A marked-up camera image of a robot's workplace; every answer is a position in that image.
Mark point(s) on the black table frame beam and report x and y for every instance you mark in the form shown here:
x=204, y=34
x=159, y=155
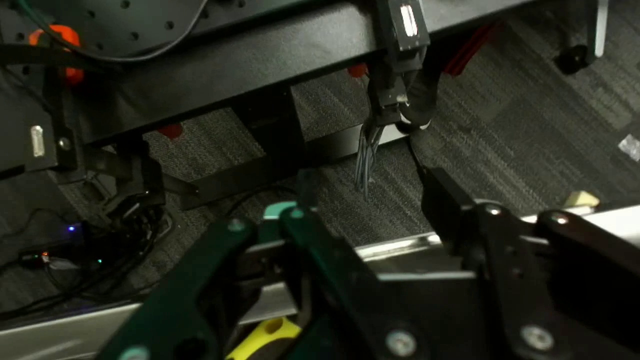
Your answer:
x=78, y=74

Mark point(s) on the yellow black screwdriver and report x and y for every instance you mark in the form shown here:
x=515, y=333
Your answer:
x=264, y=335

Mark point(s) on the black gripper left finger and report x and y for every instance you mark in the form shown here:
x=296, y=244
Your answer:
x=266, y=286

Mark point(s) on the grey metal tool drawer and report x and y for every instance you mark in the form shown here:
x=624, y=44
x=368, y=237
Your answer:
x=436, y=317

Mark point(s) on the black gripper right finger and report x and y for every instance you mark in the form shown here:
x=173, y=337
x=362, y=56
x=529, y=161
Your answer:
x=560, y=286

